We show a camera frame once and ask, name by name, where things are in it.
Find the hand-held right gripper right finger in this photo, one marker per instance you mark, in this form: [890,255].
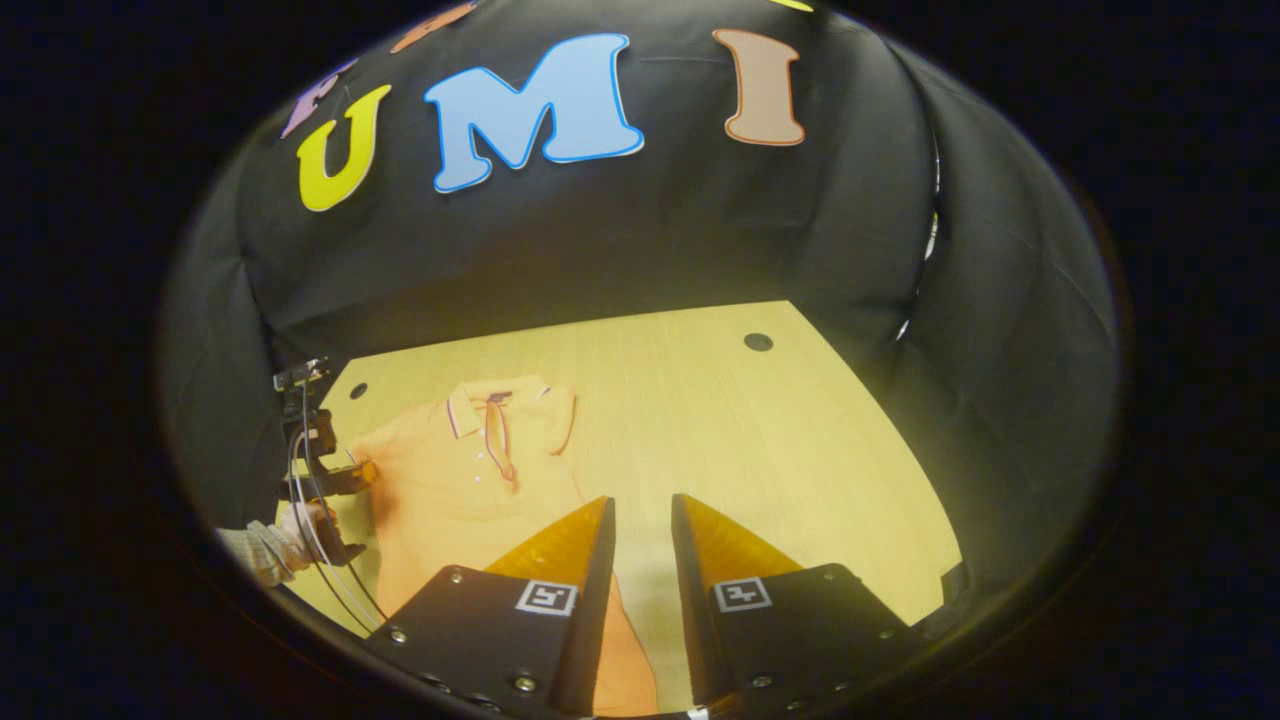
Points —
[690,600]

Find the black bracket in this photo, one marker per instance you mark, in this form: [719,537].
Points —
[955,582]

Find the orange T-shirt with striped collar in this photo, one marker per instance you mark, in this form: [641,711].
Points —
[450,500]

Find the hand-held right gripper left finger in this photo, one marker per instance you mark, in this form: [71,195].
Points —
[597,600]

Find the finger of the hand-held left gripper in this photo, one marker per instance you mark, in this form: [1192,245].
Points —
[362,474]

